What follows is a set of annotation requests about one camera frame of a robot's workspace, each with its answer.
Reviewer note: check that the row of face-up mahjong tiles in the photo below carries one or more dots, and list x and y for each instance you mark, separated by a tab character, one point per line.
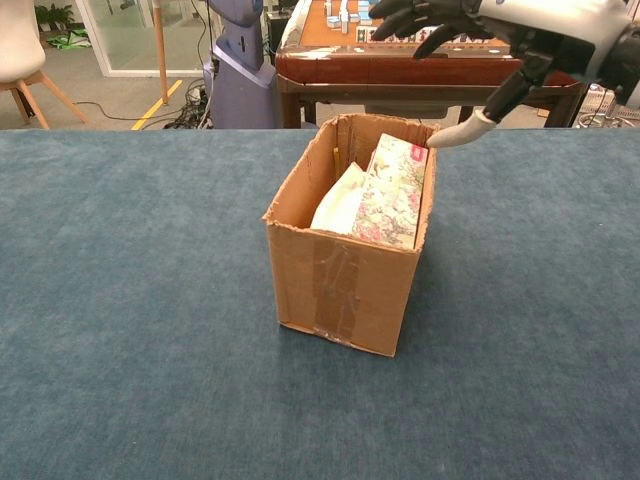
362	35

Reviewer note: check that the glass partition with white frame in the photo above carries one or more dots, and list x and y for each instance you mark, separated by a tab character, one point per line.
130	35

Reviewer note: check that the white plastic basket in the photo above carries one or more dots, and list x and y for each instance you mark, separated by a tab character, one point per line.
598	103

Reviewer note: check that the scattered standing mahjong tiles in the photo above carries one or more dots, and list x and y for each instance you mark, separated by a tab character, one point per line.
345	17

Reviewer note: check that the brown cardboard box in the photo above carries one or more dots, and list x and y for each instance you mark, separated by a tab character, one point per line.
350	300

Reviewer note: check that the wooden pole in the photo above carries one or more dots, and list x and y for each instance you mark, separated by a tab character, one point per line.
160	55

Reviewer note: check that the white plastic package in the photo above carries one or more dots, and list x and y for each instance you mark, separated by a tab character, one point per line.
335	210

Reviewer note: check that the pink and white floral box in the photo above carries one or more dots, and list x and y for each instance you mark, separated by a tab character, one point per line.
395	200

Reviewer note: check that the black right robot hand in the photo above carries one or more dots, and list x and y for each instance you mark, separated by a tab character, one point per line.
550	30

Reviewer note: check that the white chair with wooden legs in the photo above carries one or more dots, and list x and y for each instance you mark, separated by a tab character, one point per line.
15	50

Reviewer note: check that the purple robot base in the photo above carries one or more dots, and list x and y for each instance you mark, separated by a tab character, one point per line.
240	90

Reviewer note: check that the green floor item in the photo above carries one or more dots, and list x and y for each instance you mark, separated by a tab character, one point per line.
70	40

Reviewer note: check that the blue table cloth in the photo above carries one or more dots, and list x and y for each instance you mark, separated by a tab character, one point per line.
125	300

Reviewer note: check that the wooden mahjong table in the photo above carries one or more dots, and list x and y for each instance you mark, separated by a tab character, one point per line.
375	70

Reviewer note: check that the green potted plant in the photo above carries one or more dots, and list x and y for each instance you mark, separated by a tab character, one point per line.
55	17

